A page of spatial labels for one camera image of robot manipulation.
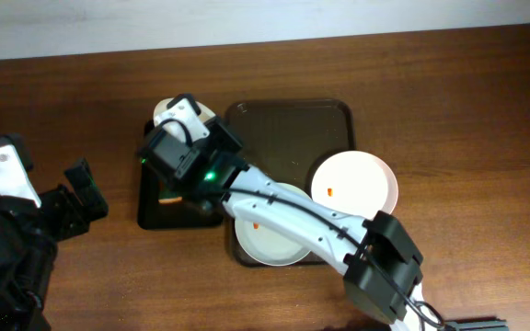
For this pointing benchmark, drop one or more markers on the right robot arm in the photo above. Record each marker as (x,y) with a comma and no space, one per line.
(379,263)

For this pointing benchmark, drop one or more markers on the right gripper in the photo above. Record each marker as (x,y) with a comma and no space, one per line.
(153,150)

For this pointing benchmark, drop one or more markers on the pale green plate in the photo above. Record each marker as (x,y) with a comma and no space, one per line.
(258,246)

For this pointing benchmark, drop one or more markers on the brown plastic serving tray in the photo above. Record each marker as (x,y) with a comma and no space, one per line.
(289,139)

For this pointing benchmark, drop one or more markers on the green and orange sponge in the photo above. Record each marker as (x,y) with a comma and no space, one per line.
(167,195)

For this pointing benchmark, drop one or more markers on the white plate top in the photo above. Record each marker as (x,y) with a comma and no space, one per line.
(182,109)

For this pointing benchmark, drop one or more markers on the black plastic tray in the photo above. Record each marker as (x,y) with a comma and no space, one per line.
(186,214)

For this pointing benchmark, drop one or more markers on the pale pink plate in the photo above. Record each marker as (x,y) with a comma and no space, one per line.
(356,183)

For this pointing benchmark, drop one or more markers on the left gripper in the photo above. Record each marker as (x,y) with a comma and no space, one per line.
(69,202)

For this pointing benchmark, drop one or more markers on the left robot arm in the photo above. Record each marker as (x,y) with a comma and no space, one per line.
(29,238)

